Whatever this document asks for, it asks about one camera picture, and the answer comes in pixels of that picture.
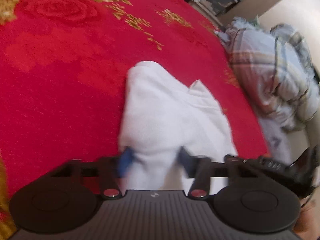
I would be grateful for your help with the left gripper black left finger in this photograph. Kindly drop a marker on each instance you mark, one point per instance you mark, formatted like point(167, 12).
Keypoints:
point(66, 197)

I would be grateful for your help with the white small garment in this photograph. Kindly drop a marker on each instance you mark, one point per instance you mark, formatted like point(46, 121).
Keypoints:
point(162, 116)

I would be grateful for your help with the red floral bed blanket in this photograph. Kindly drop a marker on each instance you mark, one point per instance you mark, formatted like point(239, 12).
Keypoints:
point(63, 76)

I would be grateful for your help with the plaid crumpled quilt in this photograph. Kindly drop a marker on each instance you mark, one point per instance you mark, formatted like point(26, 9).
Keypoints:
point(275, 70)

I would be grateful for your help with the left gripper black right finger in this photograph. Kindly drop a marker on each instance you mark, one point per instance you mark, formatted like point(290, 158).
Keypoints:
point(247, 194)

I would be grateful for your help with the person's right hand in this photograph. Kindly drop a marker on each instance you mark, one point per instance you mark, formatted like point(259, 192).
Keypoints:
point(307, 225)

